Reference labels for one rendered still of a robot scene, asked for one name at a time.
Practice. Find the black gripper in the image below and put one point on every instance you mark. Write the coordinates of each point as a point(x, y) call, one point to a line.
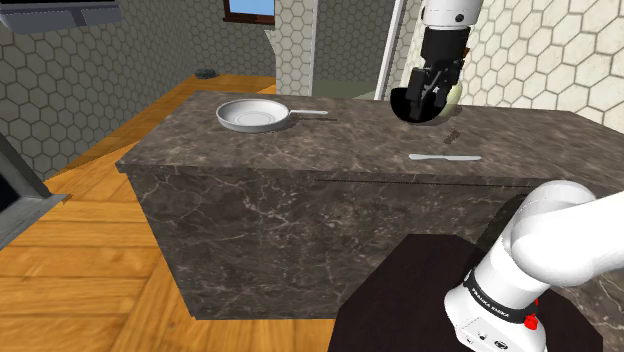
point(442, 46)

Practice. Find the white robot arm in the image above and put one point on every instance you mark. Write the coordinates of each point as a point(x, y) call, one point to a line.
point(546, 239)

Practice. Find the pale green round fruit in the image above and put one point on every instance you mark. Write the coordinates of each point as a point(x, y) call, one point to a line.
point(454, 100)

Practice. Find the black bowl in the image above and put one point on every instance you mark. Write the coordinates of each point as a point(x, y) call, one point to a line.
point(400, 105)

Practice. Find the grey table knife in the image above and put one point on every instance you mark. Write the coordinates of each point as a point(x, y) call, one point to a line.
point(446, 157)

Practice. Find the grey frying pan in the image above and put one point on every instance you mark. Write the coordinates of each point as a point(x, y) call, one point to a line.
point(251, 117)

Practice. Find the wooden framed window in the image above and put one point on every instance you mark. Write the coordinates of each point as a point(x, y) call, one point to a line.
point(251, 8)

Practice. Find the dark robot stand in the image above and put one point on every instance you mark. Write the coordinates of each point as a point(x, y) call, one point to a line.
point(395, 292)

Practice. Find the dark marble kitchen island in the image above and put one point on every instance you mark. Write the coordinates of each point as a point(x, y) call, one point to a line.
point(273, 229)

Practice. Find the small dark round object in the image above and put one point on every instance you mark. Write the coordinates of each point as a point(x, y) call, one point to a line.
point(206, 73)

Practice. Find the grey kitchen appliance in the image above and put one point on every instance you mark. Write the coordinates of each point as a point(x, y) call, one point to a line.
point(19, 204)

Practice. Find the white door frame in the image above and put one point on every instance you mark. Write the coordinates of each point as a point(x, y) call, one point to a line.
point(389, 48)

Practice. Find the grey wall cabinet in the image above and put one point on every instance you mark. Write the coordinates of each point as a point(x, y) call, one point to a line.
point(53, 14)

